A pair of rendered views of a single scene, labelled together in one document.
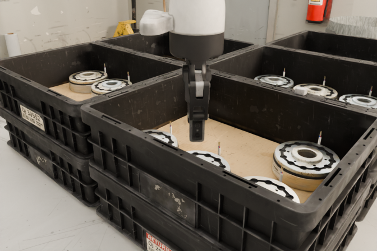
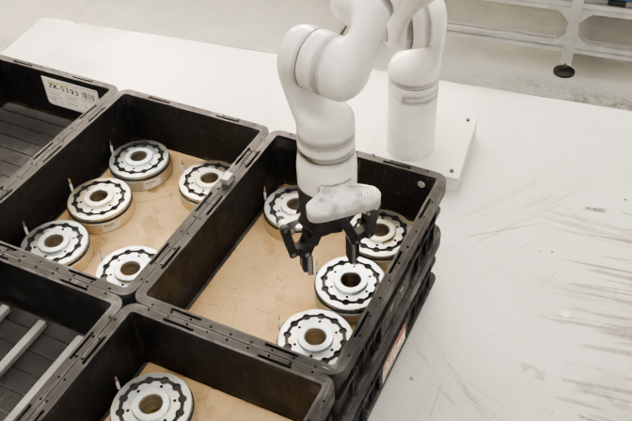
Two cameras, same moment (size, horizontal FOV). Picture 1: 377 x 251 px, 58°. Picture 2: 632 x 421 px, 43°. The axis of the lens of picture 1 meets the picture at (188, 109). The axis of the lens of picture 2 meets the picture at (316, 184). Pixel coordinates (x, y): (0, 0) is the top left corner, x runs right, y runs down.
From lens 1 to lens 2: 113 cm
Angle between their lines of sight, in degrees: 84
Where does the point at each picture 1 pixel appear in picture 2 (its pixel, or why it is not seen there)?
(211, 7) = not seen: hidden behind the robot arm
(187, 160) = (414, 241)
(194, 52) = not seen: hidden behind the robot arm
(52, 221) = not seen: outside the picture
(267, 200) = (439, 194)
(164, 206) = (394, 312)
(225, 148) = (268, 286)
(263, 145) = (249, 253)
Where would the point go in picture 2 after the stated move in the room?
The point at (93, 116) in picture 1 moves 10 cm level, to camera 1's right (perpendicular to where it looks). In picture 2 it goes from (357, 347) to (334, 288)
